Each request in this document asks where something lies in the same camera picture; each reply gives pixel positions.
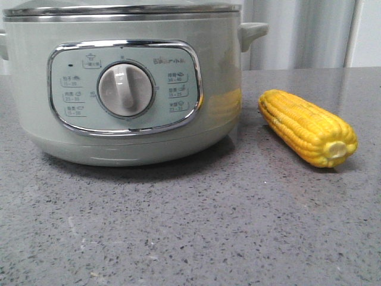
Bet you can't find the pale green electric cooking pot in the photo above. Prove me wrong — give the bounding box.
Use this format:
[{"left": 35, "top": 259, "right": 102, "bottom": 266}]
[{"left": 0, "top": 11, "right": 270, "bottom": 167}]

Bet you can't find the white pleated curtain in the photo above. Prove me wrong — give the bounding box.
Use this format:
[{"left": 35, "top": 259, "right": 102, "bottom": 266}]
[{"left": 0, "top": 0, "right": 381, "bottom": 76}]

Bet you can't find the grey round control knob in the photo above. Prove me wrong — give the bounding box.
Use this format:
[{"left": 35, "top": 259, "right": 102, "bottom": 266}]
[{"left": 98, "top": 63, "right": 154, "bottom": 117}]

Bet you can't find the glass pot lid steel rim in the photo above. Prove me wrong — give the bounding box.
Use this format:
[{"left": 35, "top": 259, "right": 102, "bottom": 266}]
[{"left": 3, "top": 1, "right": 241, "bottom": 17}]

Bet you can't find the yellow corn cob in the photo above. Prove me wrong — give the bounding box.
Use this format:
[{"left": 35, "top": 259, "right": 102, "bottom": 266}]
[{"left": 258, "top": 89, "right": 358, "bottom": 168}]

